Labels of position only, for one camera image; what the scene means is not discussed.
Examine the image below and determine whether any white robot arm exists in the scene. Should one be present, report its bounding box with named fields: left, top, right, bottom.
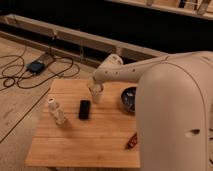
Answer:
left=89, top=51, right=213, bottom=171

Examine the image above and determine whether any dark ceramic bowl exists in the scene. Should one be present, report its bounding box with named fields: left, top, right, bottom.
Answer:
left=121, top=87, right=136, bottom=113

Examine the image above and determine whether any black smartphone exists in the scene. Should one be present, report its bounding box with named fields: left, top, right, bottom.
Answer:
left=78, top=100, right=90, bottom=120

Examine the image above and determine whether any clear plastic bottle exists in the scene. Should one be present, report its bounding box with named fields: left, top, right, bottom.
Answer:
left=48, top=98, right=66, bottom=125

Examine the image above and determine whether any wooden table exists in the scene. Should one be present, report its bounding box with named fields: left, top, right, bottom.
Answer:
left=25, top=79, right=140, bottom=168

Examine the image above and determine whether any blue power adapter box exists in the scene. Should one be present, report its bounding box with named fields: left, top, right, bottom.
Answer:
left=27, top=61, right=45, bottom=74

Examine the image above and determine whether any red snack wrapper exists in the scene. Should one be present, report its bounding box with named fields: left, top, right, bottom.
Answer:
left=126, top=134, right=137, bottom=149

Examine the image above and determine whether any black floor cable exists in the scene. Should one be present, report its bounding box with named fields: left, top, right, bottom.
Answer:
left=0, top=43, right=81, bottom=90

